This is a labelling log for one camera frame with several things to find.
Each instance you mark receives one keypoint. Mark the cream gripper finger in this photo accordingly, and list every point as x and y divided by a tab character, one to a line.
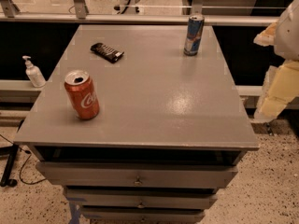
280	87

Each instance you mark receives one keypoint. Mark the black rxbar chocolate wrapper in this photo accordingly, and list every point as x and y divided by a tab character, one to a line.
106	52

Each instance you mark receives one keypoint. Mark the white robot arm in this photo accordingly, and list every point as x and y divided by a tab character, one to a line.
283	35

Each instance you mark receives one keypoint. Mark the blue redbull can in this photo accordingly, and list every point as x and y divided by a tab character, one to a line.
194	34

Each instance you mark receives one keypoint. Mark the orange coca-cola can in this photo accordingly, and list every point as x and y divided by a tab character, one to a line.
81	92

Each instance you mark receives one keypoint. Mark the grey drawer cabinet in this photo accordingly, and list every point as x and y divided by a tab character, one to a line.
169	134

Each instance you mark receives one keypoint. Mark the white pump sanitizer bottle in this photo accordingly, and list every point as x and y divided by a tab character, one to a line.
34	73

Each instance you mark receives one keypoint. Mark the black stand leg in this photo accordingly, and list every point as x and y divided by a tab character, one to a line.
10	153

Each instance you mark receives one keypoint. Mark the metal railing frame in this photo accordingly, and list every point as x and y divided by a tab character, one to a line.
216	12

